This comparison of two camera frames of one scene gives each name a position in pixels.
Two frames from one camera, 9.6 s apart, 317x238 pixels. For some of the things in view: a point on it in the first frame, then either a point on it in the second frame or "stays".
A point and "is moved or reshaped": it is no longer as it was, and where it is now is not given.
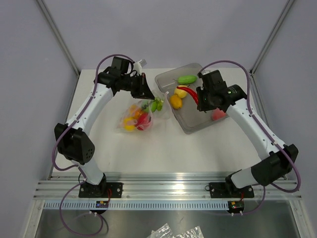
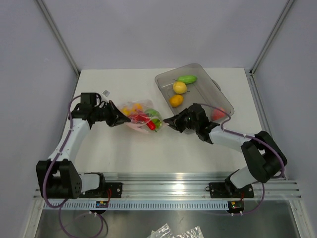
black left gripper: (143, 91) -> (117, 117)
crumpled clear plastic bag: (164, 231) stays
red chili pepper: (192, 93) -> (151, 125)
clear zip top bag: (138, 115) is moved or reshaped
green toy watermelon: (149, 106) -> (151, 112)
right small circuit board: (236, 206) stays
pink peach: (217, 114) stays
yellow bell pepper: (129, 124) -> (126, 111)
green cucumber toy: (186, 79) stays
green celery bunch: (157, 104) -> (158, 123)
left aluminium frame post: (46, 13) stays
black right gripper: (202, 107) -> (177, 120)
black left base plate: (102, 190) stays
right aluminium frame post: (260, 56) stays
